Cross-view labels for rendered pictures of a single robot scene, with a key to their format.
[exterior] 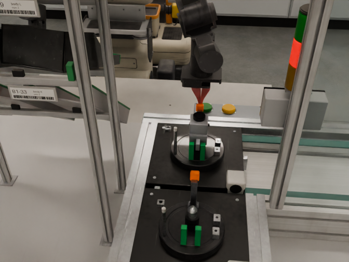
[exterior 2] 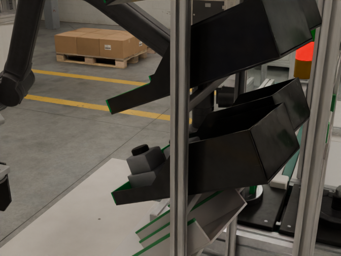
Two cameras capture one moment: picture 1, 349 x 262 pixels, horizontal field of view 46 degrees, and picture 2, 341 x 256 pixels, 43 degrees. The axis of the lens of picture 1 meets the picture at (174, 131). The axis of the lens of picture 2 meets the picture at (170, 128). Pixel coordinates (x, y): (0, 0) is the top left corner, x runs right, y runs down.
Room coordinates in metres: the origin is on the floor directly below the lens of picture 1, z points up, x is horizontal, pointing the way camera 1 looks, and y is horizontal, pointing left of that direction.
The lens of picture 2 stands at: (0.67, 0.97, 1.58)
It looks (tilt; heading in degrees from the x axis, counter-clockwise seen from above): 22 degrees down; 288
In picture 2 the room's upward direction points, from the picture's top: straight up
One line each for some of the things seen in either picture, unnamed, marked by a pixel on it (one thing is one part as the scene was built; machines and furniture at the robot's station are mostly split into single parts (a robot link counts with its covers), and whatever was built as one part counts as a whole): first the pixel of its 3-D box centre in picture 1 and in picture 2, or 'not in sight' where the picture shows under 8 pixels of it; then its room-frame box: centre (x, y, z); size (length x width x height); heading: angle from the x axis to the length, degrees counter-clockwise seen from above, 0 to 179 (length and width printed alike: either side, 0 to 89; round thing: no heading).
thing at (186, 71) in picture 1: (201, 66); (202, 118); (0.91, -0.07, 1.17); 0.10 x 0.07 x 0.07; 84
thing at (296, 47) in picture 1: (305, 51); (306, 49); (0.68, -0.24, 1.33); 0.05 x 0.05 x 0.05
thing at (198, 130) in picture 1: (198, 128); not in sight; (0.80, -0.06, 1.06); 0.08 x 0.04 x 0.07; 175
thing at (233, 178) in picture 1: (235, 182); (279, 184); (0.70, -0.15, 0.97); 0.05 x 0.05 x 0.04; 85
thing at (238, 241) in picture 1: (191, 219); (338, 199); (0.56, -0.04, 1.01); 0.24 x 0.24 x 0.13; 85
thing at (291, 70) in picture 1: (300, 75); (303, 68); (0.68, -0.24, 1.28); 0.05 x 0.05 x 0.05
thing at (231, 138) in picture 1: (197, 155); (236, 196); (0.81, -0.06, 0.96); 0.24 x 0.24 x 0.02; 85
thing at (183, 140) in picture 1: (197, 150); (236, 190); (0.81, -0.06, 0.98); 0.14 x 0.14 x 0.02
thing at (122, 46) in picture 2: not in sight; (101, 46); (3.77, -5.20, 0.20); 1.20 x 0.80 x 0.41; 175
